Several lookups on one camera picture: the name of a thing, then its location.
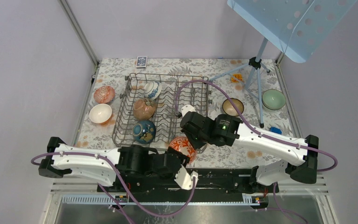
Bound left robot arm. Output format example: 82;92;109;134
38;137;198;192

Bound red white bowl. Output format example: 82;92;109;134
169;136;197;164

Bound brown floral bowl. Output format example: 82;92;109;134
133;98;157;120

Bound pale green bowl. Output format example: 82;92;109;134
262;89;287;111

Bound orange butterfly toy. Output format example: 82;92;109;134
230;73;243;83

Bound black patterned bowl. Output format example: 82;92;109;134
222;98;244;117

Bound blue white zigzag bowl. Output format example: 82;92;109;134
93;85;116;104

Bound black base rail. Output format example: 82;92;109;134
97;165;274;203

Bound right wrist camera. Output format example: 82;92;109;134
176;105;196;118

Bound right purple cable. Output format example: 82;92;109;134
174;79;338;173

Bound blue toy block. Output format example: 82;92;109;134
269;126;282;135

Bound playing card box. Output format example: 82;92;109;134
136;56;148;69

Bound grey wire dish rack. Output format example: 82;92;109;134
112;73;211;151

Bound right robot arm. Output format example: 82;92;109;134
180;112;317;192

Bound blue music stand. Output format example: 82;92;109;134
211;0;355;127

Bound white blue floral bowl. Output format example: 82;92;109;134
144;81;162;100

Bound orange bowl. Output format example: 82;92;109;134
89;104;112;124

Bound dark blue bowl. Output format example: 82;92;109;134
132;120;156;144

